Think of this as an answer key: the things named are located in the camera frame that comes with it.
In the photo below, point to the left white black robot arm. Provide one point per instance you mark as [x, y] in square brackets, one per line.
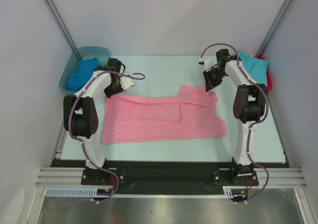
[79, 109]

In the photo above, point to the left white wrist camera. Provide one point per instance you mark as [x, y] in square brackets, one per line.
[126, 82]

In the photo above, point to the teal folded t shirt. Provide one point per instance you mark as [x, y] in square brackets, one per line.
[256, 68]

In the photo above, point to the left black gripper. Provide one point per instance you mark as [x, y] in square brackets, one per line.
[109, 94]

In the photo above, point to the red folded t shirt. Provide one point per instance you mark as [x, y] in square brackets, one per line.
[268, 76]

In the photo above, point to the left slotted cable duct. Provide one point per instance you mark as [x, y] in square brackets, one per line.
[79, 192]

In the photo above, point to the aluminium corner post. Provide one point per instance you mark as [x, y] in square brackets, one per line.
[60, 23]
[274, 26]

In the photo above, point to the right slotted cable duct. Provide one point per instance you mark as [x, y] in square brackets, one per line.
[238, 191]

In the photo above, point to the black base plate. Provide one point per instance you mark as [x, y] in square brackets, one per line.
[162, 178]

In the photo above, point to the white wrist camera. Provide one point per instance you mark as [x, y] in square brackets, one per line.
[207, 63]
[126, 82]

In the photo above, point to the front aluminium rail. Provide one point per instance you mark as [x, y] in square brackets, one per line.
[71, 177]

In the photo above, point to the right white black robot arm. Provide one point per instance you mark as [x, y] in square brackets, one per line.
[249, 108]

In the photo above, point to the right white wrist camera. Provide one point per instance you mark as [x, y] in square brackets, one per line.
[207, 63]

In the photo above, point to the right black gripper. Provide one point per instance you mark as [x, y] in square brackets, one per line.
[212, 77]

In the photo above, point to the left aluminium corner post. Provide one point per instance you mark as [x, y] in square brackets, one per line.
[60, 23]

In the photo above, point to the right aluminium corner post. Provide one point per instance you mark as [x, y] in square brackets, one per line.
[274, 26]

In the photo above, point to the blue crumpled t shirt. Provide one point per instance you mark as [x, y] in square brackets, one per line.
[82, 75]

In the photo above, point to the teal plastic bin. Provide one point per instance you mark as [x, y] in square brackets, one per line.
[89, 52]

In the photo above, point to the pink t shirt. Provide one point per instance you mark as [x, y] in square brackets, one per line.
[192, 114]

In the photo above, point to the slotted cable duct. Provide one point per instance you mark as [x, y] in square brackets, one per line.
[79, 192]
[238, 191]

